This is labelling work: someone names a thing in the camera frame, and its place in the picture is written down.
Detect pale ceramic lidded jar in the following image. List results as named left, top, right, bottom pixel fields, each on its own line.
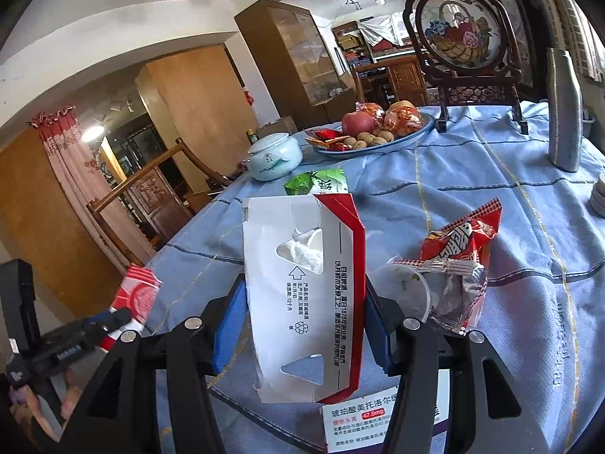
left=246, top=132, right=303, bottom=182

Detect cluttered storage shelf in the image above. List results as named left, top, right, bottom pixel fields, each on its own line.
left=331, top=19, right=408, bottom=76

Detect red snack bag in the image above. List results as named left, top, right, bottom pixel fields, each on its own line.
left=402, top=197, right=503, bottom=334

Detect white purple medicine box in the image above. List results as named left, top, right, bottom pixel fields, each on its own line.
left=321, top=381, right=450, bottom=454

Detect light wooden wardrobe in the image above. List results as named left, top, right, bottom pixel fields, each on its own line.
left=135, top=44, right=258, bottom=190

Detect red apple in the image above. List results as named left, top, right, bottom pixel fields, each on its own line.
left=341, top=112, right=375, bottom=137

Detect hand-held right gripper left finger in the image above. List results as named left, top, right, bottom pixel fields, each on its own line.
left=61, top=278, right=250, bottom=454

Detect pile of walnuts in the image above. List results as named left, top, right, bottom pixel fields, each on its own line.
left=343, top=129, right=395, bottom=150

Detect blue rimmed fruit plate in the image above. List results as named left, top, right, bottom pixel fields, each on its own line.
left=312, top=112, right=436, bottom=155

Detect silver metal bottle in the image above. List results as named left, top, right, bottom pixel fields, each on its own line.
left=546, top=48, right=583, bottom=173

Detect round embroidered table screen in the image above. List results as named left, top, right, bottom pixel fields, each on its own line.
left=404, top=0, right=530, bottom=135

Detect green drink carton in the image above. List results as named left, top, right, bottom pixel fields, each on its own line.
left=284, top=169, right=351, bottom=197

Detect white and red cardboard box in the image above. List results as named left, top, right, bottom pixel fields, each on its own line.
left=242, top=192, right=367, bottom=404

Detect grey stacked discs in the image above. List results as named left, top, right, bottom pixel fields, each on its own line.
left=586, top=173, right=605, bottom=218

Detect large wrapped orange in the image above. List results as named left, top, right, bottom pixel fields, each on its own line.
left=384, top=105, right=422, bottom=135

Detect dark wooden cabinet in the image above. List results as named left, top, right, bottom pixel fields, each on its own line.
left=477, top=0, right=551, bottom=101

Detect brown cardboard box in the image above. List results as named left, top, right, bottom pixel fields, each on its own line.
left=258, top=116, right=298, bottom=138

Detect red white striped packet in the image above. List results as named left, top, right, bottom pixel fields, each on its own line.
left=105, top=265, right=162, bottom=353

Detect clear plastic lid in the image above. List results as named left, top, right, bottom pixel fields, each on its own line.
left=371, top=262, right=432, bottom=325

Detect glass door display cabinet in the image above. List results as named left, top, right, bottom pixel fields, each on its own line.
left=235, top=0, right=357, bottom=107

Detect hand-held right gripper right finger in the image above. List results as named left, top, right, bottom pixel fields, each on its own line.
left=361, top=279, right=554, bottom=454

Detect pink floral curtain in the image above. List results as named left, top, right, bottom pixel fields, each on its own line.
left=28, top=109, right=157, bottom=270

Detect wooden armchair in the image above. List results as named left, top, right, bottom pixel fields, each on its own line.
left=86, top=138, right=233, bottom=266

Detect person's left hand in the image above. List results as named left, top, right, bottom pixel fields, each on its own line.
left=7, top=373, right=83, bottom=443

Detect carved wooden chair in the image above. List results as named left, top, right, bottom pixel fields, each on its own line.
left=354, top=54, right=432, bottom=107

